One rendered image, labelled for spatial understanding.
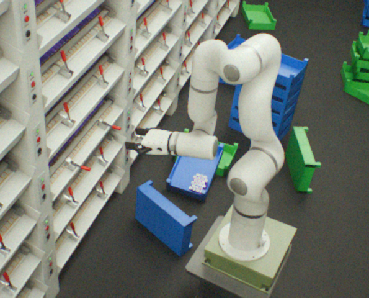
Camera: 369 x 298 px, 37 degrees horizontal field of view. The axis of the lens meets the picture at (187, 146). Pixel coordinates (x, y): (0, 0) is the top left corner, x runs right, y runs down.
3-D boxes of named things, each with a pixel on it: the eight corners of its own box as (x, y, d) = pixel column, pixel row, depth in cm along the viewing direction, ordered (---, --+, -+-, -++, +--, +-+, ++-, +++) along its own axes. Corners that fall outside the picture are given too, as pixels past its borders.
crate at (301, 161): (296, 193, 281) (311, 194, 281) (305, 164, 268) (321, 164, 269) (284, 154, 303) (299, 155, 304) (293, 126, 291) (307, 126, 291)
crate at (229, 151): (235, 154, 299) (238, 143, 294) (226, 177, 284) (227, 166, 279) (184, 139, 305) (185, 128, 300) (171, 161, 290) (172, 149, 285)
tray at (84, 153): (120, 115, 238) (128, 101, 232) (48, 209, 193) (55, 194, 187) (80, 90, 237) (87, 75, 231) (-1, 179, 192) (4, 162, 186)
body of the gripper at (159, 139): (170, 160, 195) (141, 156, 198) (180, 143, 202) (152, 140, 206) (168, 143, 190) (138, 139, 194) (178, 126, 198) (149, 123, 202)
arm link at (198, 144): (183, 126, 197) (174, 141, 190) (219, 130, 193) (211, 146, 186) (186, 144, 202) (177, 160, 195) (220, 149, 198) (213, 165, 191)
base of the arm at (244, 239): (276, 233, 208) (284, 198, 196) (258, 269, 194) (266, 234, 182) (230, 215, 213) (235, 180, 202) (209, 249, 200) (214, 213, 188)
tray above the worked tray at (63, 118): (121, 76, 226) (133, 52, 216) (44, 167, 180) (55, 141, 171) (79, 49, 225) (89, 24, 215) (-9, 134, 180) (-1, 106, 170)
